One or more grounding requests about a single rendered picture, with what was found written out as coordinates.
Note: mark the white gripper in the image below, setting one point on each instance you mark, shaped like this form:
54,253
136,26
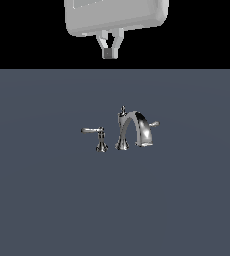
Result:
113,15

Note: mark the chrome arched faucet spout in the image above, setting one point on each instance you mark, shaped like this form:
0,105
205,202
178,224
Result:
133,128

